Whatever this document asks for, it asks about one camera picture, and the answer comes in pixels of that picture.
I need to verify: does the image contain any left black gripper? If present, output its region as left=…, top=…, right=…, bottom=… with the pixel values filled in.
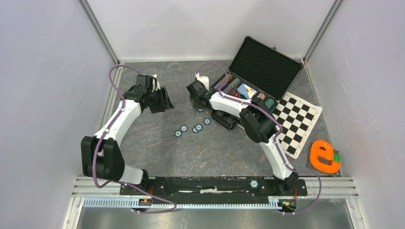
left=147, top=86, right=174, bottom=114

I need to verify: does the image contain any purple chip stack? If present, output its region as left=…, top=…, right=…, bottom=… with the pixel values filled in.
left=223, top=85, right=234, bottom=94

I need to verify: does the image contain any brown chip stack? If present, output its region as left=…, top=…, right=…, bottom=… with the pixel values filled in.
left=219, top=74, right=233, bottom=85

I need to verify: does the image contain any pink chip stack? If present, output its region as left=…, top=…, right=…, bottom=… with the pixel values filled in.
left=256, top=93, right=266, bottom=100

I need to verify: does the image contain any black poker set case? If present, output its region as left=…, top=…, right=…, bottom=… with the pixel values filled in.
left=211, top=36, right=303, bottom=113

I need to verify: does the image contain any green blue chip stack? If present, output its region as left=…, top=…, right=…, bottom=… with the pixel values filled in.
left=265, top=98, right=276, bottom=110

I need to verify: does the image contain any red triangular card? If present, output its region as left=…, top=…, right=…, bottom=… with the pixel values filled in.
left=229, top=88, right=241, bottom=98

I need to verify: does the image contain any blue card deck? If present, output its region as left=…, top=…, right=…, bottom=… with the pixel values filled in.
left=237, top=83, right=257, bottom=99

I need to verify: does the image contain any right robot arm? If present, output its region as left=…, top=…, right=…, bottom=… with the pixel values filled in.
left=186, top=80, right=299, bottom=195

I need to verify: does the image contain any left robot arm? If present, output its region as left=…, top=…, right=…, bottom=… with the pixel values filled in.
left=81, top=74, right=174, bottom=195

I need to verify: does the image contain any black white checkered board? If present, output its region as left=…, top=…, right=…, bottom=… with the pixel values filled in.
left=273, top=92, right=322, bottom=159

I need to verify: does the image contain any green toy block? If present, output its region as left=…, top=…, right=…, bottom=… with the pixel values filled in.
left=333, top=154, right=341, bottom=163

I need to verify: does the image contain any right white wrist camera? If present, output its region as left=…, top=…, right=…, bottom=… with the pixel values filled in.
left=195, top=73, right=210, bottom=90

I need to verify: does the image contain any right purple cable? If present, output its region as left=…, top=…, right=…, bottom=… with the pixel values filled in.
left=196, top=62, right=323, bottom=216

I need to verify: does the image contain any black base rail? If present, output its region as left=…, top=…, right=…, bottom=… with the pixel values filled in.
left=140, top=177, right=308, bottom=205

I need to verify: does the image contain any teal chip on rail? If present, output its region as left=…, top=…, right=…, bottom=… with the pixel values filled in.
left=249, top=179, right=259, bottom=189

